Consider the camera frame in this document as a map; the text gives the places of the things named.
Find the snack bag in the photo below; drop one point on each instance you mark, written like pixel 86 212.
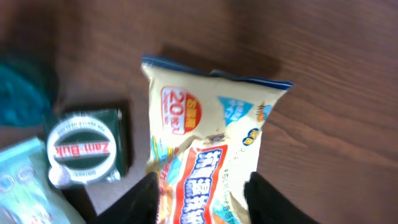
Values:
pixel 205 137

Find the teal mouthwash bottle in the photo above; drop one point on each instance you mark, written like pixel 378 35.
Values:
pixel 28 92

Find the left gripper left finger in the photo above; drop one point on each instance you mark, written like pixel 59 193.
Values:
pixel 138 206

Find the green ointment tin box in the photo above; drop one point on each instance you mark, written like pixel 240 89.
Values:
pixel 85 147

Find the light blue wipes pack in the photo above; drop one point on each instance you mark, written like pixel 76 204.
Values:
pixel 26 196

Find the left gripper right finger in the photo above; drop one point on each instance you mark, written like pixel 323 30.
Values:
pixel 266 205

